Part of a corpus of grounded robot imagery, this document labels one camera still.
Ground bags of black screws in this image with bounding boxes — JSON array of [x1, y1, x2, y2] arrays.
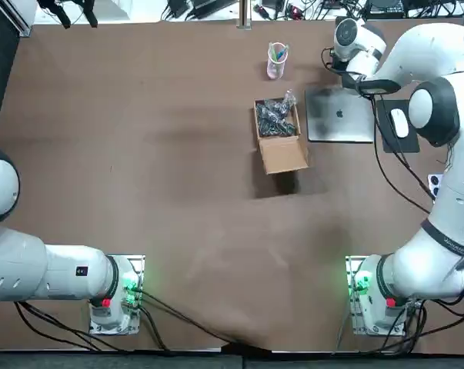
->
[[254, 89, 300, 138]]

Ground black base cable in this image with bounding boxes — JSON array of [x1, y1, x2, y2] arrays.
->
[[332, 298, 464, 355], [137, 286, 273, 353]]

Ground white computer mouse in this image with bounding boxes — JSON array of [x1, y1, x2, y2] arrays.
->
[[390, 108, 409, 138]]

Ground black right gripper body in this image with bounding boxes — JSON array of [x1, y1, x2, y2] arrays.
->
[[330, 48, 351, 74]]

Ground aluminium frame profile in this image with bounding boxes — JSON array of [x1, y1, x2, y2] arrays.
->
[[14, 0, 38, 38]]

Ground black right base cable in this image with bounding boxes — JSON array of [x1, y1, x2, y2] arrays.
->
[[332, 298, 464, 355]]

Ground open cardboard box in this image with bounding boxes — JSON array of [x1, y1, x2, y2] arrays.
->
[[253, 98, 310, 176]]

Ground aluminium post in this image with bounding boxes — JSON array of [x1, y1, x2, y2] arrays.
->
[[236, 0, 253, 29]]

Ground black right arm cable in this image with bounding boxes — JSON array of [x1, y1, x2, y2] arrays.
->
[[371, 93, 437, 214]]

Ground pink plastic cup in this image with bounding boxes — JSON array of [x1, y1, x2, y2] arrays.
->
[[266, 42, 291, 81]]

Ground black labelled power adapter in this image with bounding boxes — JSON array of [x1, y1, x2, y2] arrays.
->
[[366, 0, 406, 18]]

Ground black left base cable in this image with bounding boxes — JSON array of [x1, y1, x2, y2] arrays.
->
[[137, 286, 273, 353]]

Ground green pen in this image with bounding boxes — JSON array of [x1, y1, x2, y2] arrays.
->
[[269, 42, 292, 59]]

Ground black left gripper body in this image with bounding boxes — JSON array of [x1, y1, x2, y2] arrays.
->
[[37, 0, 97, 10]]

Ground black mouse pad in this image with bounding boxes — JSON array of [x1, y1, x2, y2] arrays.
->
[[376, 98, 422, 155]]

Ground silver laptop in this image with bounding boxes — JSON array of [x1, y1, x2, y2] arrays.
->
[[304, 86, 376, 145]]

